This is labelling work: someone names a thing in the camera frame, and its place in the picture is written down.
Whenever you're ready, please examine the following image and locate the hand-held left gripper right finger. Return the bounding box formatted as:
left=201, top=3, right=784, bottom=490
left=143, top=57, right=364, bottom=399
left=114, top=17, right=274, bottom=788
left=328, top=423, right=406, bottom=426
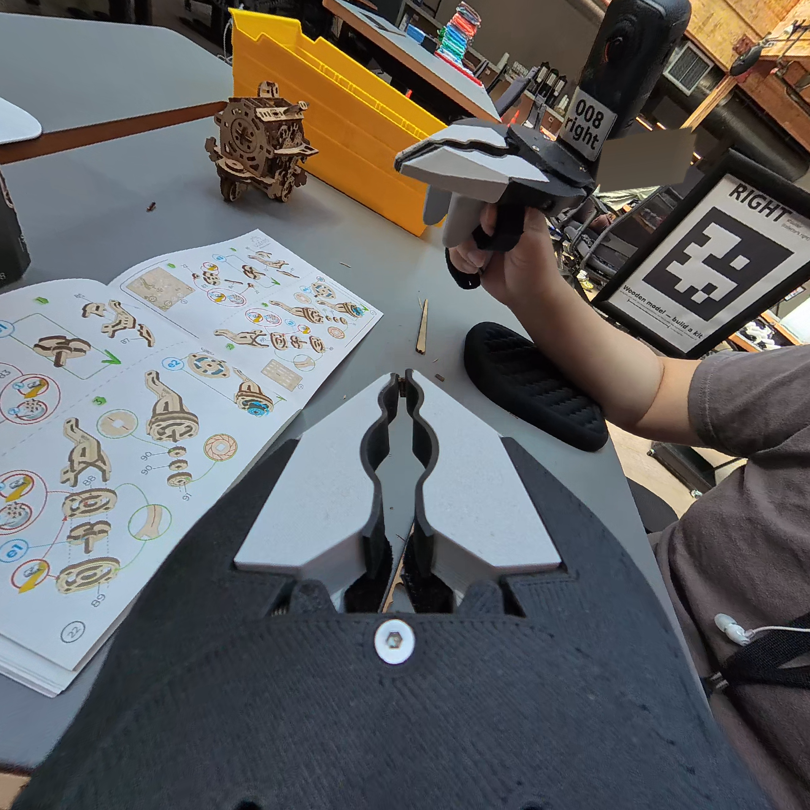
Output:
left=402, top=369, right=563, bottom=613

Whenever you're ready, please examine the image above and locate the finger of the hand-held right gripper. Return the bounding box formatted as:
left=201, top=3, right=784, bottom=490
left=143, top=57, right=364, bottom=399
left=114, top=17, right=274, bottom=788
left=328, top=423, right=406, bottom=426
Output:
left=395, top=147, right=515, bottom=192
left=395, top=118, right=516, bottom=172

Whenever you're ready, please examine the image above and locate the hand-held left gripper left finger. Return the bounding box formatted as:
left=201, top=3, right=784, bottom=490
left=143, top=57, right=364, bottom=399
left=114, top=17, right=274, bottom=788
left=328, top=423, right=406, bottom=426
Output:
left=233, top=372, right=406, bottom=613

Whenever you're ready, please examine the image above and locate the thin wooden strip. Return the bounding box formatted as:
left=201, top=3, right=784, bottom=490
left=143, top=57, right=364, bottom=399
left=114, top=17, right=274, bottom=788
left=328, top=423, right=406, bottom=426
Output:
left=381, top=372, right=411, bottom=613

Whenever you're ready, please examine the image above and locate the person's right forearm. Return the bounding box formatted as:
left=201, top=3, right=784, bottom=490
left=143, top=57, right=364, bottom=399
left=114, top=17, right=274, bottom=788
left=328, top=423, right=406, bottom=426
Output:
left=506, top=266, right=703, bottom=439

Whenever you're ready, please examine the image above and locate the wooden mechanical model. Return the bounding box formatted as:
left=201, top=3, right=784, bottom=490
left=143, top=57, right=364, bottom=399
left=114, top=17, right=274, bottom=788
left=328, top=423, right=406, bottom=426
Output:
left=204, top=81, right=319, bottom=203

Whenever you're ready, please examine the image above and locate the black model kit box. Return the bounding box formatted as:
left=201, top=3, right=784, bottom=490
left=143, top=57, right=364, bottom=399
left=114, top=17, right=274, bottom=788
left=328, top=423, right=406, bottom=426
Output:
left=0, top=171, right=31, bottom=286

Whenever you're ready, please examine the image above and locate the person's right hand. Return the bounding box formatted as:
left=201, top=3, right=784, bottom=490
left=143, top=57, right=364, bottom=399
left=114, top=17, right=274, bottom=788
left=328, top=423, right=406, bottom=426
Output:
left=448, top=204, right=565, bottom=308

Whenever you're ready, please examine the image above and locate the stack of colourful packets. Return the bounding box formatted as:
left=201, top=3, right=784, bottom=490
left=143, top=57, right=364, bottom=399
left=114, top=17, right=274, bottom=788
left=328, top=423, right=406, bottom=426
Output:
left=437, top=3, right=485, bottom=80

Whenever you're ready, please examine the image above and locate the grey background table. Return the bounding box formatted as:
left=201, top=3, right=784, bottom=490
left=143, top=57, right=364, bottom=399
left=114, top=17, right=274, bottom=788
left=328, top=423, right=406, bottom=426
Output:
left=323, top=0, right=504, bottom=124

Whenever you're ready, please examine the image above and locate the yellow plastic bin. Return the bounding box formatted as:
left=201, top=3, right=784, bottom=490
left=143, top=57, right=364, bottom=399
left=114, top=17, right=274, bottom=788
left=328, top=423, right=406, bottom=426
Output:
left=229, top=8, right=447, bottom=238

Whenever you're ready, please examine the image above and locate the black ribbed wrist rest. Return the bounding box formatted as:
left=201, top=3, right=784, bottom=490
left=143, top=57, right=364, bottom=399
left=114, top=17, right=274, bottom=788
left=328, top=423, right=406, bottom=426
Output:
left=463, top=321, right=610, bottom=453

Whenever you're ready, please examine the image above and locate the illustrated instruction booklet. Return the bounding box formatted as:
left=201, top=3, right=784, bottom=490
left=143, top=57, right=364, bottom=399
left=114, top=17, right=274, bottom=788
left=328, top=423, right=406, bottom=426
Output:
left=0, top=228, right=385, bottom=698

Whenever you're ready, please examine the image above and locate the black framed marker sign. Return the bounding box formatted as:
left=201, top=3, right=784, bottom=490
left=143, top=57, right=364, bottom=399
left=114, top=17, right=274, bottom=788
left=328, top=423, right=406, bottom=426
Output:
left=591, top=148, right=810, bottom=360

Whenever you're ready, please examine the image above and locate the person's grey shirt torso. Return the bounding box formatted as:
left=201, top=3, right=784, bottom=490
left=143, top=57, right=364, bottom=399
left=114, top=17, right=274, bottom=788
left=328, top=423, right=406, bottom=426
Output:
left=623, top=345, right=810, bottom=810

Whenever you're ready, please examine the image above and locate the wall air vent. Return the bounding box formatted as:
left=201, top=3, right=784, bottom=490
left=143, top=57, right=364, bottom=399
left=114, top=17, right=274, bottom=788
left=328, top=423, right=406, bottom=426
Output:
left=663, top=41, right=716, bottom=96

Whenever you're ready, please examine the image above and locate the white earphone cable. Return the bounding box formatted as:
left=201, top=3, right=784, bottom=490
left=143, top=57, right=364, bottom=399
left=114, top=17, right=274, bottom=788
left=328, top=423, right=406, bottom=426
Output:
left=714, top=613, right=810, bottom=646

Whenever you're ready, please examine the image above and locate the black shoulder strap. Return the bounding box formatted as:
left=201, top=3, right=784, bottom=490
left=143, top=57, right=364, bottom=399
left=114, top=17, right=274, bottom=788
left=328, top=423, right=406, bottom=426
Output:
left=701, top=629, right=810, bottom=697

